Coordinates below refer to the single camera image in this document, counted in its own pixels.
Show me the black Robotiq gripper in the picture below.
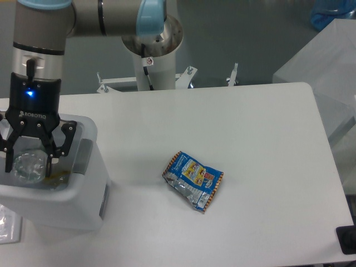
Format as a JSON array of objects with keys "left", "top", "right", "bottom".
[{"left": 1, "top": 72, "right": 77, "bottom": 177}]

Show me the clear plastic bottle green label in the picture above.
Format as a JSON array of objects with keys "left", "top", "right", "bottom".
[{"left": 12, "top": 149, "right": 47, "bottom": 184}]

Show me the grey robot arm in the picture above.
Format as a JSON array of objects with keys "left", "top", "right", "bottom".
[{"left": 1, "top": 1, "right": 166, "bottom": 175}]

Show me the yellow trash in can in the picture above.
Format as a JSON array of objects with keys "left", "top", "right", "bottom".
[{"left": 42, "top": 171, "right": 71, "bottom": 187}]

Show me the white trash can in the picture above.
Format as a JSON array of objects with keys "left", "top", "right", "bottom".
[{"left": 1, "top": 114, "right": 110, "bottom": 230}]

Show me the clear plastic sheet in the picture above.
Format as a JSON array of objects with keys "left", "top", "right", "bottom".
[{"left": 1, "top": 205, "right": 22, "bottom": 245}]

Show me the blue snack wrapper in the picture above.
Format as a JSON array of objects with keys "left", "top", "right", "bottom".
[{"left": 162, "top": 151, "right": 224, "bottom": 212}]

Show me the white side table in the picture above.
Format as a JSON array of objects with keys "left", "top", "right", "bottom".
[{"left": 273, "top": 19, "right": 355, "bottom": 195}]

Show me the blue water jug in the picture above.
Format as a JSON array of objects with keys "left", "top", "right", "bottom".
[{"left": 310, "top": 0, "right": 355, "bottom": 32}]

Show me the black device at edge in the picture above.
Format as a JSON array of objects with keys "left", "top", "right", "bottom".
[{"left": 336, "top": 225, "right": 355, "bottom": 255}]

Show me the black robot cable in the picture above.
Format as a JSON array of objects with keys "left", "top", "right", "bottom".
[{"left": 140, "top": 43, "right": 155, "bottom": 91}]

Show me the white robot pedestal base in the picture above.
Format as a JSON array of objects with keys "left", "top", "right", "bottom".
[{"left": 96, "top": 15, "right": 240, "bottom": 94}]

